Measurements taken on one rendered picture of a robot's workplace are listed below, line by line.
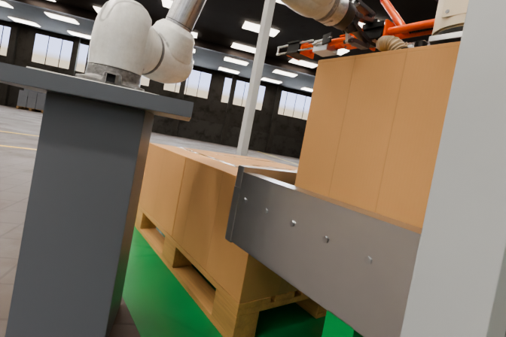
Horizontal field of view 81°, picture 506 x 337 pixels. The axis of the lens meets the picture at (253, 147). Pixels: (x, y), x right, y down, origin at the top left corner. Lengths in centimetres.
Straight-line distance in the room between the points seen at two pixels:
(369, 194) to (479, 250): 46
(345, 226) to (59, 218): 74
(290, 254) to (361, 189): 23
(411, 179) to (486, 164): 40
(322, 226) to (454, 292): 33
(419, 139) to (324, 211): 25
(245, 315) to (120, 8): 104
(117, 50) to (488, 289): 93
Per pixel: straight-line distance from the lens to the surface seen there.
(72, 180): 95
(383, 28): 102
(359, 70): 82
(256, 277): 110
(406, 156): 71
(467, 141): 31
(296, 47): 125
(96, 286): 102
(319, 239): 62
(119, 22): 100
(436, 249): 32
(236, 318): 113
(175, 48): 112
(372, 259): 56
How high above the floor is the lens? 69
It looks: 1 degrees down
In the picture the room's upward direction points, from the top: 11 degrees clockwise
